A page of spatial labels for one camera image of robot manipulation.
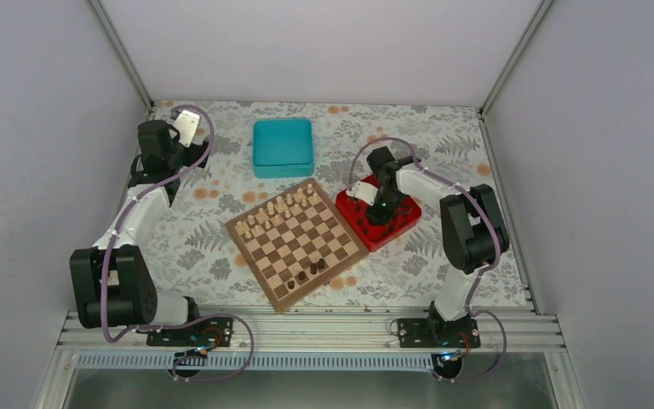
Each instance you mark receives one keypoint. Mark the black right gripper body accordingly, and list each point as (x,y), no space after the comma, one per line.
(392,200)

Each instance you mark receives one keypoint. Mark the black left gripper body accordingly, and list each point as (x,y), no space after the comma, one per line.
(197,153)

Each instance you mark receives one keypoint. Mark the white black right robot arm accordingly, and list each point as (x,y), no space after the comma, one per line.
(473,231)

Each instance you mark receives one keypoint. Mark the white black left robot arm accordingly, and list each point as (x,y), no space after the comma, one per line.
(111,280)

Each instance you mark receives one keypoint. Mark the wooden chess board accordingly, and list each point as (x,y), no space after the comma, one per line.
(277,248)

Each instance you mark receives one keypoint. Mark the red plastic tray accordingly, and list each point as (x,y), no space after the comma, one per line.
(375,237)

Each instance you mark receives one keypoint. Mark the floral patterned table mat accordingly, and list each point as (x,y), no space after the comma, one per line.
(192,253)

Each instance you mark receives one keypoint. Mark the teal plastic box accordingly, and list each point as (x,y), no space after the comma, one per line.
(283,148)

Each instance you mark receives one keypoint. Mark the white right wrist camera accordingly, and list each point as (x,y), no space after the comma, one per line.
(363,191)

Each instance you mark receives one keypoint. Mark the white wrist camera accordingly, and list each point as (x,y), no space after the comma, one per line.
(363,191)
(186,123)

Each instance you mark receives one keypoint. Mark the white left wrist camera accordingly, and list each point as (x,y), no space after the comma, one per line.
(186,123)

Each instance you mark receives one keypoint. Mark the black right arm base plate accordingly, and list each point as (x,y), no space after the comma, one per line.
(424,333)

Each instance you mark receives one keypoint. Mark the left aluminium corner post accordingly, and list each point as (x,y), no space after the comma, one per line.
(118,47)

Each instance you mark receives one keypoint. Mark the aluminium corner post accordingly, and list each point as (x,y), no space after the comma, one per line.
(118,47)
(534,24)

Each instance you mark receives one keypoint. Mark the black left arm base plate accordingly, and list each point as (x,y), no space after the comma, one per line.
(214,332)

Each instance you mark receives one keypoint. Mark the aluminium front rail frame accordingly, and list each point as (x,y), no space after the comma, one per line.
(357,331)

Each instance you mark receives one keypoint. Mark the right aluminium corner post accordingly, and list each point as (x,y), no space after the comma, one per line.
(534,24)

